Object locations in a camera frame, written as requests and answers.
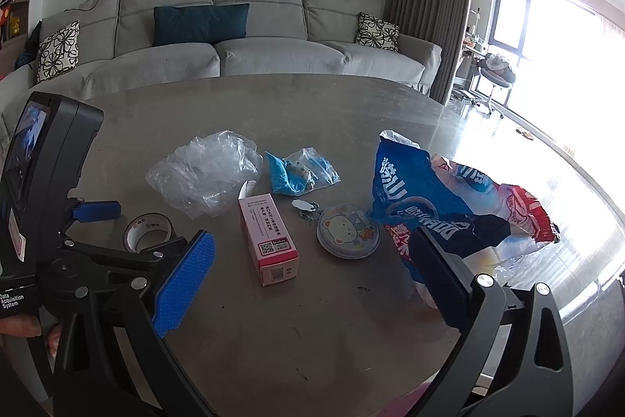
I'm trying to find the person's left hand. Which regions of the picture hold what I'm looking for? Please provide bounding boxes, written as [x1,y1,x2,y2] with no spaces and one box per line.
[0,313,64,356]

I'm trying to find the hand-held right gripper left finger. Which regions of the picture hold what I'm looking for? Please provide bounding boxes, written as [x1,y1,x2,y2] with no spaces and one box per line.
[51,229,218,417]

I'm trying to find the small cluttered rack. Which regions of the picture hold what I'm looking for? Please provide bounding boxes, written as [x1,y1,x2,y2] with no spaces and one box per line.
[461,7,494,56]

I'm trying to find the small blue plastic bag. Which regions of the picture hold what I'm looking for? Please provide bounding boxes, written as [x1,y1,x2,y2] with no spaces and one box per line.
[264,147,341,195]

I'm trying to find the white tag keychain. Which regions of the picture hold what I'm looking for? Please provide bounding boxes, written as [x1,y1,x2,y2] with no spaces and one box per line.
[290,199,323,222]

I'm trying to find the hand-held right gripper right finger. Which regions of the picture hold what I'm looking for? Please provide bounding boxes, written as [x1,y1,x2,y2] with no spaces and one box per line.
[407,226,574,417]

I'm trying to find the grey tape roll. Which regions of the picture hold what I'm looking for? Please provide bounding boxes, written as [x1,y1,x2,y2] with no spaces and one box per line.
[123,212,189,256]

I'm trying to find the teal cushion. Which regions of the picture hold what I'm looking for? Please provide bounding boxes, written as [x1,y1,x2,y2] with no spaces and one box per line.
[152,3,251,47]

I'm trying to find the black and white floral cushion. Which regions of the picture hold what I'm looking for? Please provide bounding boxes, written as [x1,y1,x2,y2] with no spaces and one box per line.
[354,13,400,52]
[35,20,80,84]

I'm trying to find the pile of clothes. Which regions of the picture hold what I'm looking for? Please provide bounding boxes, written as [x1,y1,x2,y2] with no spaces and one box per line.
[477,53,516,83]

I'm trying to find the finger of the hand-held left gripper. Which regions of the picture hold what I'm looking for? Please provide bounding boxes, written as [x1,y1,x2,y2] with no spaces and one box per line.
[57,229,189,274]
[63,197,122,222]

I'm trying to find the office chair with clothes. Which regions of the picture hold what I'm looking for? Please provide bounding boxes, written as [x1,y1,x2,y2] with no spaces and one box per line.
[476,70,513,119]

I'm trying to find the pink and white carton box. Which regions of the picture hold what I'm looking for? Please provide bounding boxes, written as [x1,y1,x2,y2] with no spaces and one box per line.
[238,193,300,287]

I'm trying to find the clear plastic bag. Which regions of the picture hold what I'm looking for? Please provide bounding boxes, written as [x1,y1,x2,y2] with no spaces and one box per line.
[146,130,264,219]

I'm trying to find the large blue printed plastic bag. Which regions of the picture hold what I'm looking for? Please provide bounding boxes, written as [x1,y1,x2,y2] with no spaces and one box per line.
[370,130,562,310]

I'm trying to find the wooden bookshelf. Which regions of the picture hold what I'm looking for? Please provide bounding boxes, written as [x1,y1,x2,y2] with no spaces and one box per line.
[0,0,40,76]

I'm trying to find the round bear print tin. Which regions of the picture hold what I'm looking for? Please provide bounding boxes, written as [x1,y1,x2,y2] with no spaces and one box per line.
[316,205,380,259]

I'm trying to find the large window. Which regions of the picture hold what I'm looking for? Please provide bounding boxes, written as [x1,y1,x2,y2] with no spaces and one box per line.
[491,0,625,71]

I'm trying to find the grey fabric sofa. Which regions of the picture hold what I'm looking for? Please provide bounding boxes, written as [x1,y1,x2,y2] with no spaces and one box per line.
[0,0,443,144]

